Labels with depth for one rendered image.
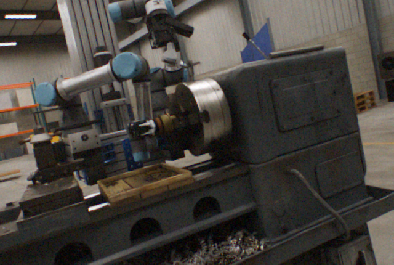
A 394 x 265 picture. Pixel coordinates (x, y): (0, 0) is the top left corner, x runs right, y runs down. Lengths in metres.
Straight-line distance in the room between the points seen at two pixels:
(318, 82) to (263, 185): 0.50
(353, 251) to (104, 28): 1.74
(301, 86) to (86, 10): 1.33
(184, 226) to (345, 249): 0.68
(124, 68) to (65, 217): 0.71
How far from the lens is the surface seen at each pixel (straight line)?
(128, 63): 1.51
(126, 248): 1.22
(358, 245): 1.61
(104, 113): 1.97
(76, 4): 2.14
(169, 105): 1.38
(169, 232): 1.24
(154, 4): 1.25
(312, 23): 12.84
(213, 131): 1.26
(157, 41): 1.19
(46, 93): 1.69
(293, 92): 1.39
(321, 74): 1.50
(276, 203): 1.36
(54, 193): 1.11
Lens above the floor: 1.15
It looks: 3 degrees down
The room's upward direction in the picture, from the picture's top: 12 degrees counter-clockwise
